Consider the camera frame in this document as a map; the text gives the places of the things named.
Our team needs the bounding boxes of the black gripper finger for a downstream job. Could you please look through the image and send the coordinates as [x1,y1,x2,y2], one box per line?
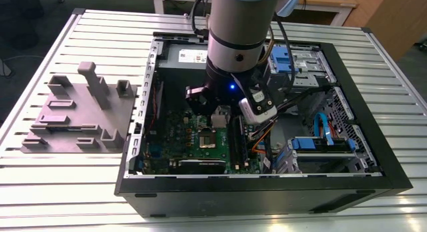
[184,85,213,116]

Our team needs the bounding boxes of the silver CPU chip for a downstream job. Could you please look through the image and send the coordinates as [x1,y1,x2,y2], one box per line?
[210,113,232,129]

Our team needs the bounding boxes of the CPU socket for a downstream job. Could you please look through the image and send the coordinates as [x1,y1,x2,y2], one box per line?
[197,131,218,149]

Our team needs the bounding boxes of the grey power supply unit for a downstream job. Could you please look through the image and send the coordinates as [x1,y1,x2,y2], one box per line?
[156,44,209,106]

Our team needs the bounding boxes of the metal socket cover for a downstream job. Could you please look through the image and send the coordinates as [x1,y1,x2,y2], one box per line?
[197,113,214,132]

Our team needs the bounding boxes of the green motherboard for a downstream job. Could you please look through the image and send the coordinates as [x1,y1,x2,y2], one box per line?
[138,105,265,175]

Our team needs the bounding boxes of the blue drive bay latch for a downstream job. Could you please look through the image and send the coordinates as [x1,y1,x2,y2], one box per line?
[268,45,300,75]

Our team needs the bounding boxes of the grey metal drive cage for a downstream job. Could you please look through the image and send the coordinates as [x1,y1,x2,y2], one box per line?
[262,43,336,101]

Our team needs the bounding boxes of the black graphics card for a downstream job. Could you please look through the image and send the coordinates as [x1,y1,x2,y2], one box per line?
[168,158,226,175]

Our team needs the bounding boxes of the hard disk in blue carrier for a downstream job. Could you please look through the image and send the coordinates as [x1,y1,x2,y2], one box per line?
[286,137,356,154]

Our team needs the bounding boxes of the grey parts rack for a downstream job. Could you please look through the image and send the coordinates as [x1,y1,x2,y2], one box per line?
[19,61,141,154]

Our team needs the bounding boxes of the grey metal disk bay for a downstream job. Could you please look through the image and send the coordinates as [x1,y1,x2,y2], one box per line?
[269,136,384,177]

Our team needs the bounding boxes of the black PC case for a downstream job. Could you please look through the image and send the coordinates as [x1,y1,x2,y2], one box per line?
[113,31,414,218]

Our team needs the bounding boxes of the black RAM stick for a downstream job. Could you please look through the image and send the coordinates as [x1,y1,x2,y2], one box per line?
[45,126,85,132]

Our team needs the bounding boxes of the wooden cabinet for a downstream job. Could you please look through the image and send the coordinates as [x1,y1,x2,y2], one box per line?
[342,0,427,61]

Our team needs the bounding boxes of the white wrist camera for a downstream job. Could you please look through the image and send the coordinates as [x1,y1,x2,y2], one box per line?
[237,83,278,125]

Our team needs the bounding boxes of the orange power wires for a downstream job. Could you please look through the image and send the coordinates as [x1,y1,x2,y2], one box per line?
[248,135,269,156]

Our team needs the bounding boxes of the black sleeved cable bundle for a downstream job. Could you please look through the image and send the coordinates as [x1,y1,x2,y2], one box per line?
[249,85,336,141]

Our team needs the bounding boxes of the blue flat wire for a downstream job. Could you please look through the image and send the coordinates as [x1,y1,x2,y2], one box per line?
[312,111,334,147]

